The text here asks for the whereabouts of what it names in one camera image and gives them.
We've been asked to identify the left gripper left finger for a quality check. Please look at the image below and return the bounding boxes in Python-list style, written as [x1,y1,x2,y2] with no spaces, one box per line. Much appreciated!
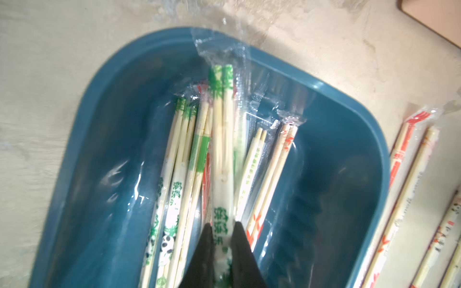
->
[179,223,215,288]

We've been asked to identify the red panda chopsticks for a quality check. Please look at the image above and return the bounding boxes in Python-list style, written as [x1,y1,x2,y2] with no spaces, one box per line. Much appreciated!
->
[411,188,461,288]

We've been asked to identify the pink desk file organizer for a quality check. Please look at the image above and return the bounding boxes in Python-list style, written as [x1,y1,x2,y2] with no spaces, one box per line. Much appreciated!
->
[397,0,461,48]

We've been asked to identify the green panda chopsticks in tray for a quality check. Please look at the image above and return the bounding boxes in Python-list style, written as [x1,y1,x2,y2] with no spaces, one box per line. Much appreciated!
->
[139,98,198,288]

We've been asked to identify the green band chopsticks in tray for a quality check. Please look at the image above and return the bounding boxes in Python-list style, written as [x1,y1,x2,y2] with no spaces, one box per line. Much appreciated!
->
[156,100,209,288]

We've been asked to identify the green bamboo chopsticks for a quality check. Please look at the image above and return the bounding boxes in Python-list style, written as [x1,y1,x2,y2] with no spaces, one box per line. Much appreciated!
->
[192,28,245,288]

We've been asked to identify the teal plastic storage tray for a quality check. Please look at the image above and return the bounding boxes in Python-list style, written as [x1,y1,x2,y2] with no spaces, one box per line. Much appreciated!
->
[30,28,390,288]

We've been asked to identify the green text chopsticks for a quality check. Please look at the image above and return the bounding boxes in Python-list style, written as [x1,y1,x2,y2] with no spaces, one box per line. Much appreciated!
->
[439,241,461,288]

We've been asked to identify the red striped chopsticks in tray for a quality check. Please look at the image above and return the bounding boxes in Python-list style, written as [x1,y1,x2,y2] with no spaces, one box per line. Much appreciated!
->
[354,106,443,288]

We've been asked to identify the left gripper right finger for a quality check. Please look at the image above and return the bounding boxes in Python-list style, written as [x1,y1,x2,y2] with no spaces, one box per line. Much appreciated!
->
[230,222,267,288]

